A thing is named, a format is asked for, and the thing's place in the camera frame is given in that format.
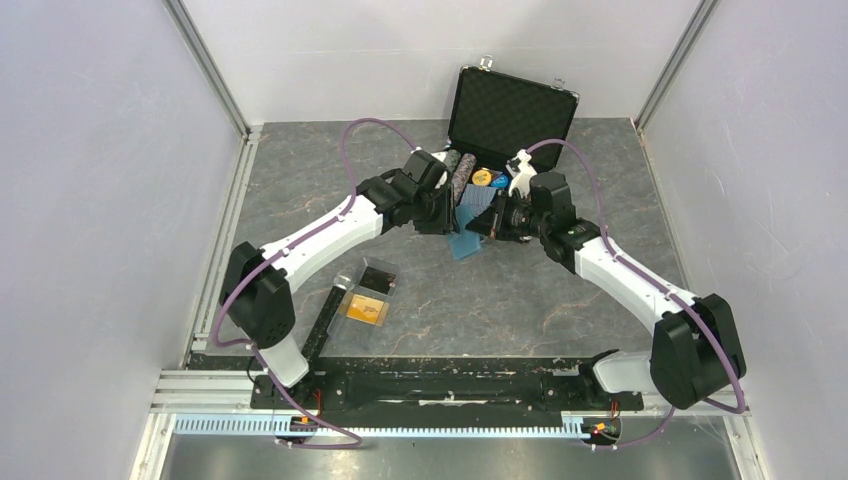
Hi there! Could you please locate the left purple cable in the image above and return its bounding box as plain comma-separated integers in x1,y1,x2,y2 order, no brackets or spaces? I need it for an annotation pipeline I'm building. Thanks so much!
210,117,420,450

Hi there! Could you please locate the clear plastic card box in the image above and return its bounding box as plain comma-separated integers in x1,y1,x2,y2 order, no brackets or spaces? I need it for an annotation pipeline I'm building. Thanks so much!
328,256,400,349

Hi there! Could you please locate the purple cable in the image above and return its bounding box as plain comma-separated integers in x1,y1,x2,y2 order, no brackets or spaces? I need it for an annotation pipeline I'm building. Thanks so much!
526,138,748,450
210,117,420,450

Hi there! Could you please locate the pink grey chip row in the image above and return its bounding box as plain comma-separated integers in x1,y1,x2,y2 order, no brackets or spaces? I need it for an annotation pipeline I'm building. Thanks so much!
452,153,476,205

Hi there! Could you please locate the black microphone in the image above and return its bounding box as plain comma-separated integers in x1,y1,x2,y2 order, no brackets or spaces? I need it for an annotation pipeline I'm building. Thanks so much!
301,274,355,364

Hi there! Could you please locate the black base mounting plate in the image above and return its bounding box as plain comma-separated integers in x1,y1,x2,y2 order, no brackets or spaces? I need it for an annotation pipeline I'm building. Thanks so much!
185,354,645,429

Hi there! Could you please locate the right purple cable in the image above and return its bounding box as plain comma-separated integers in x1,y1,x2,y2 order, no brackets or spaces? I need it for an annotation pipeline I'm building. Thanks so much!
526,138,748,450

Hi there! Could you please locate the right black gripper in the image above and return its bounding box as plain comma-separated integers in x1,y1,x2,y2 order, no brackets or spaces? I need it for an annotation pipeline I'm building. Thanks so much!
467,187,550,241

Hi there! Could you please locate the purple green chip row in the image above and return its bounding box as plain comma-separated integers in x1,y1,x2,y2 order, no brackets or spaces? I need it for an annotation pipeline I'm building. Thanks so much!
444,150,462,172

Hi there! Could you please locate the dark card stack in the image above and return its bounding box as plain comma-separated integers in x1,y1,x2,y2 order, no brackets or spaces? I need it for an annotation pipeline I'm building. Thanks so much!
358,265,398,296

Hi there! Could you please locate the black poker chip case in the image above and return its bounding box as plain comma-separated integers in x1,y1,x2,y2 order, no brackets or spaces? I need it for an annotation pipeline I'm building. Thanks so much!
447,66,579,172

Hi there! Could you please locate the blue playing card deck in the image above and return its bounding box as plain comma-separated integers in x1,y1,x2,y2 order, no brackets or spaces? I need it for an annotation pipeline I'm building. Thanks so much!
460,184,498,211

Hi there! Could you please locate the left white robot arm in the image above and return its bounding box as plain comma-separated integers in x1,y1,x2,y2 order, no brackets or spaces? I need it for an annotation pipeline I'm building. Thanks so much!
213,149,455,408

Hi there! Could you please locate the blue card holder wallet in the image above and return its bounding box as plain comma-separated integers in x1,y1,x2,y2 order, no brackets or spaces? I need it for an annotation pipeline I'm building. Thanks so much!
448,204,482,260

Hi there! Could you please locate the blue dealer button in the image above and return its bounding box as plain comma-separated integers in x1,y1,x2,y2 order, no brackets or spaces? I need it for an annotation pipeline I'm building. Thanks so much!
489,174,510,189

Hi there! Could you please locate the yellow dealer button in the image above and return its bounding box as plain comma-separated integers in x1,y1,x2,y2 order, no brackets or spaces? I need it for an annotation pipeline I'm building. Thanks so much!
471,169,494,186

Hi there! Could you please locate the white slotted cable duct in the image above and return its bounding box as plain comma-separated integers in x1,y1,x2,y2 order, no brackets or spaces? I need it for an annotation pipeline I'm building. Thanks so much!
172,413,620,440

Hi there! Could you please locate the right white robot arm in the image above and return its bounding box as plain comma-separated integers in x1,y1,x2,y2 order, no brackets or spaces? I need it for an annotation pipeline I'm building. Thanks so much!
466,172,747,413

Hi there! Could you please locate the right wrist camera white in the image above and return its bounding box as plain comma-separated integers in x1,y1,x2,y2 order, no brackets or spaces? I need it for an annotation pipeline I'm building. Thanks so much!
506,149,537,199

